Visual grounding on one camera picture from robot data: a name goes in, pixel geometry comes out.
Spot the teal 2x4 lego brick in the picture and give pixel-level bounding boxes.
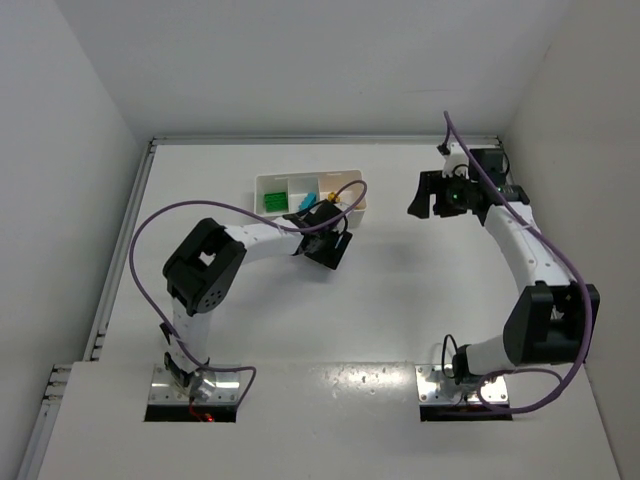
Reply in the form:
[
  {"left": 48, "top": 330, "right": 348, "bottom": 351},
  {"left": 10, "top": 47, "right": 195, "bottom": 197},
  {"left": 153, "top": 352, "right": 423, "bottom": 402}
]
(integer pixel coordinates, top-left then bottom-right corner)
[{"left": 298, "top": 192, "right": 318, "bottom": 211}]

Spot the green lego plate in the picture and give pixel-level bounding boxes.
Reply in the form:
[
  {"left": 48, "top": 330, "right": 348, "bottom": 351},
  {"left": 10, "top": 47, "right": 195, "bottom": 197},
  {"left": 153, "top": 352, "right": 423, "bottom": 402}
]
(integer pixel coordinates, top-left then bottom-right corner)
[{"left": 263, "top": 191, "right": 289, "bottom": 213}]

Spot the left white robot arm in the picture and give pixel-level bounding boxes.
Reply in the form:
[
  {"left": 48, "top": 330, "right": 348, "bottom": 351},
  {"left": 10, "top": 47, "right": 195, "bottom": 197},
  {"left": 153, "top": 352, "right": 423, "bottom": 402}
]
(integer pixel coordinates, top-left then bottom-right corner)
[{"left": 163, "top": 200, "right": 352, "bottom": 389}]

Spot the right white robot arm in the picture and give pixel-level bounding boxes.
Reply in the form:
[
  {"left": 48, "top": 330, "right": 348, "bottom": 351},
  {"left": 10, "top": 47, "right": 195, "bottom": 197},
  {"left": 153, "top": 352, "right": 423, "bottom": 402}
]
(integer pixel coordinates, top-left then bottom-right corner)
[{"left": 408, "top": 144, "right": 600, "bottom": 383}]

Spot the white three-compartment tray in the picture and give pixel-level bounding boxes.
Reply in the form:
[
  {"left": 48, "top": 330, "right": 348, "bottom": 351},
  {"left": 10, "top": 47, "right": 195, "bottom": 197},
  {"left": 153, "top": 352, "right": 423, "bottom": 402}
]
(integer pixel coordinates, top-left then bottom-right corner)
[{"left": 253, "top": 170, "right": 364, "bottom": 219}]

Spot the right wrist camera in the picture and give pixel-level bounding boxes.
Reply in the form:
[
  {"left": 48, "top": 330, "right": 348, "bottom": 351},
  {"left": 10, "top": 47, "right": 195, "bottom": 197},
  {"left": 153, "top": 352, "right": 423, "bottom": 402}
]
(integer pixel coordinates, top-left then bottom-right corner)
[{"left": 437, "top": 143, "right": 469, "bottom": 178}]

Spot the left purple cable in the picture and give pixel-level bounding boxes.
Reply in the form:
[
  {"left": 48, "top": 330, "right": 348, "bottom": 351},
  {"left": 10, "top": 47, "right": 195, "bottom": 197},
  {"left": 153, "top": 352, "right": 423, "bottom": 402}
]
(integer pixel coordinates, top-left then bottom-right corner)
[{"left": 128, "top": 179, "right": 369, "bottom": 401}]

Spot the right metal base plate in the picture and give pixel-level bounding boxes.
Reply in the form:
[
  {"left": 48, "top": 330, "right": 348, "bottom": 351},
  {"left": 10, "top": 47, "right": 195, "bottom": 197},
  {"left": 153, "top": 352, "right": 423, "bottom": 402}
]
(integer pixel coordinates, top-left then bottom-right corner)
[{"left": 415, "top": 364, "right": 509, "bottom": 406}]

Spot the metal base plate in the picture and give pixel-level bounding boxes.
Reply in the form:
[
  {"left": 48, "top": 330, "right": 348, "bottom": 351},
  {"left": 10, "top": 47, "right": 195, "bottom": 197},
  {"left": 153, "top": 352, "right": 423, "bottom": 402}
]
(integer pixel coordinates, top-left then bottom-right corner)
[
  {"left": 415, "top": 364, "right": 509, "bottom": 406},
  {"left": 148, "top": 365, "right": 240, "bottom": 407}
]

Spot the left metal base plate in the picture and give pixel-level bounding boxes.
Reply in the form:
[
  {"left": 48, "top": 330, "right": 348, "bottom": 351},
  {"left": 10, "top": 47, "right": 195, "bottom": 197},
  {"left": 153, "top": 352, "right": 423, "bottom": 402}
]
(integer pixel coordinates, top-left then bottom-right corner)
[{"left": 148, "top": 365, "right": 240, "bottom": 407}]

